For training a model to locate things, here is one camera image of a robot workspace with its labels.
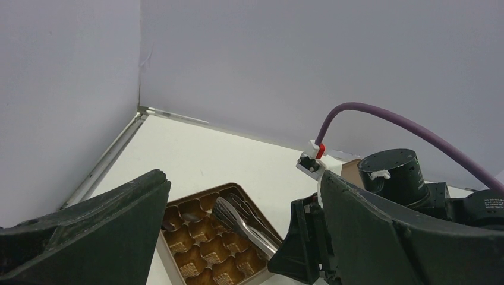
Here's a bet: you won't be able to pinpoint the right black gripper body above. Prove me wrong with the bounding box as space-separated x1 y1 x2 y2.
267 148 453 285

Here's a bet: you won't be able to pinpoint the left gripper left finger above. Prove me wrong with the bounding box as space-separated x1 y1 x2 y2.
1 169 171 284

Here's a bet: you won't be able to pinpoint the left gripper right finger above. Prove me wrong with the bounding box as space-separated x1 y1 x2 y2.
320 171 503 284

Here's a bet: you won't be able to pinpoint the brown box lid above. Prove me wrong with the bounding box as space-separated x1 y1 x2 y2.
341 159 363 189

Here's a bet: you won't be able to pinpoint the gold chocolate box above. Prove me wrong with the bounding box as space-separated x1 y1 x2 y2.
156 183 283 284

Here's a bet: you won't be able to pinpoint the metal tongs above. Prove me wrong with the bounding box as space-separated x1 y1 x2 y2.
212 193 283 260

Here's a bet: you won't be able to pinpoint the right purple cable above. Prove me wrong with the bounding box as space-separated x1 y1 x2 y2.
314 102 504 194

